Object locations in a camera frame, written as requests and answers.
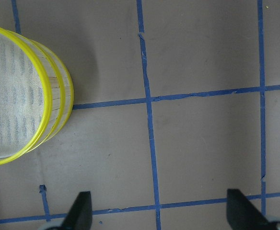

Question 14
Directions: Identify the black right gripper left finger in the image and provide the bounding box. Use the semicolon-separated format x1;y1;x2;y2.
60;191;92;230

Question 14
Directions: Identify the white steamer cloth liner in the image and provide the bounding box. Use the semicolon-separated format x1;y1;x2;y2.
0;34;44;159

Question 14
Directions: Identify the yellow steamer layer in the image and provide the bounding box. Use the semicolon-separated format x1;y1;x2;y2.
30;40;74;151
0;27;54;165

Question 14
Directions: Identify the yellow bottom steamer layer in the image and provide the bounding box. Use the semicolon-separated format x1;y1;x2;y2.
30;40;74;151

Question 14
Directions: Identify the yellow top steamer layer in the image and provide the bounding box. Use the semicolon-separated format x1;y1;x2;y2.
0;27;54;165

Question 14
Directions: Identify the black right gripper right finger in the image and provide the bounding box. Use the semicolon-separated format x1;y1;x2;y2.
226;189;272;230

